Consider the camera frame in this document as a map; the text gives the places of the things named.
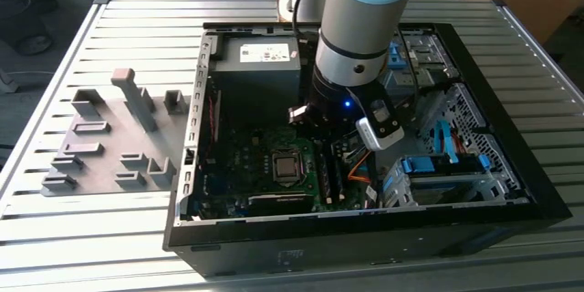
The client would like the RAM stick with black chips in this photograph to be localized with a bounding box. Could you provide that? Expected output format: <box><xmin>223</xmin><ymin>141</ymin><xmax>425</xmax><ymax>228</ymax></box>
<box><xmin>332</xmin><ymin>141</ymin><xmax>347</xmax><ymax>202</ymax></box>

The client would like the CPU socket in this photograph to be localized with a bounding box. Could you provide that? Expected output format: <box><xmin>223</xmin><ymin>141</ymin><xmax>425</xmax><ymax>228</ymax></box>
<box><xmin>272</xmin><ymin>150</ymin><xmax>305</xmax><ymax>187</ymax></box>

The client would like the grey power supply unit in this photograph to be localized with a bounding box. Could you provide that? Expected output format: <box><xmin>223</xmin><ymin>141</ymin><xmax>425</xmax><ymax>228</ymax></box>
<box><xmin>209</xmin><ymin>36</ymin><xmax>303</xmax><ymax>125</ymax></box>

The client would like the green motherboard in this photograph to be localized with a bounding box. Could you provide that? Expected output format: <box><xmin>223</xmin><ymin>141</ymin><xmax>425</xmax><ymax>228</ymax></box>
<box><xmin>200</xmin><ymin>122</ymin><xmax>365</xmax><ymax>220</ymax></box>

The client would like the blue disk carrier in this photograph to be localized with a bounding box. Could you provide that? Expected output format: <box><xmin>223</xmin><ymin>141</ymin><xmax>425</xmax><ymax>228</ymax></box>
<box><xmin>403</xmin><ymin>155</ymin><xmax>493</xmax><ymax>174</ymax></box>

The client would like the grey optical drive cage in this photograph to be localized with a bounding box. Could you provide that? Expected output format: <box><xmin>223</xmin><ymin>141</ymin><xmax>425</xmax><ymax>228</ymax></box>
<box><xmin>380</xmin><ymin>31</ymin><xmax>461</xmax><ymax>108</ymax></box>

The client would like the grey disk bay cage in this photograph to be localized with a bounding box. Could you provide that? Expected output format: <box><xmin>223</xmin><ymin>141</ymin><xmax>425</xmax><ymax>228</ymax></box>
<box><xmin>381</xmin><ymin>153</ymin><xmax>531</xmax><ymax>208</ymax></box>

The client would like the black graphics card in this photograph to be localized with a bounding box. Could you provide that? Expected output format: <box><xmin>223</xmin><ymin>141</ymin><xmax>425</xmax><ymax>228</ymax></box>
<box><xmin>247</xmin><ymin>191</ymin><xmax>316</xmax><ymax>217</ymax></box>

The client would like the black PC case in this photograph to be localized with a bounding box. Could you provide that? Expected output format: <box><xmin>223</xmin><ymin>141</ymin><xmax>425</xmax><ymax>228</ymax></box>
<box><xmin>163</xmin><ymin>21</ymin><xmax>573</xmax><ymax>278</ymax></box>

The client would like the grey parts rack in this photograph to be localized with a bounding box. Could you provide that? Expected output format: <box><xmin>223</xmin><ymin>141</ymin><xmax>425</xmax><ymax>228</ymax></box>
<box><xmin>40</xmin><ymin>68</ymin><xmax>191</xmax><ymax>197</ymax></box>

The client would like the white furniture foot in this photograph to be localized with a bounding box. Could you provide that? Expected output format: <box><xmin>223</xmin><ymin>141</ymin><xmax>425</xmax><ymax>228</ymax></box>
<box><xmin>0</xmin><ymin>68</ymin><xmax>20</xmax><ymax>94</ymax></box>

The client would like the black camera bracket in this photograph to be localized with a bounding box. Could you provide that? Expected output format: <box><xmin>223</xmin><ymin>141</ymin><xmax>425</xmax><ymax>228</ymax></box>
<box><xmin>345</xmin><ymin>85</ymin><xmax>403</xmax><ymax>139</ymax></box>

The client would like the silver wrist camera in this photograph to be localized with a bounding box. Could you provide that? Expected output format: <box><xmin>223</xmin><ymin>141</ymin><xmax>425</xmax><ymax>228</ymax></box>
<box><xmin>355</xmin><ymin>117</ymin><xmax>407</xmax><ymax>151</ymax></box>

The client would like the orange flat cable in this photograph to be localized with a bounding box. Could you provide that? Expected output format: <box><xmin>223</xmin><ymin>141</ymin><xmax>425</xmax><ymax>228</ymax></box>
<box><xmin>348</xmin><ymin>150</ymin><xmax>375</xmax><ymax>183</ymax></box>

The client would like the blue drive latch bracket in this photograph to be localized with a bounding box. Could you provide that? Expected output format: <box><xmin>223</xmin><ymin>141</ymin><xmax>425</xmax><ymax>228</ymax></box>
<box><xmin>387</xmin><ymin>42</ymin><xmax>408</xmax><ymax>70</ymax></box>

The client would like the blue flat data cable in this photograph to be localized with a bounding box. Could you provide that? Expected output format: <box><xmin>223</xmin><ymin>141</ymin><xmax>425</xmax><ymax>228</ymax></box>
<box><xmin>432</xmin><ymin>119</ymin><xmax>460</xmax><ymax>165</ymax></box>

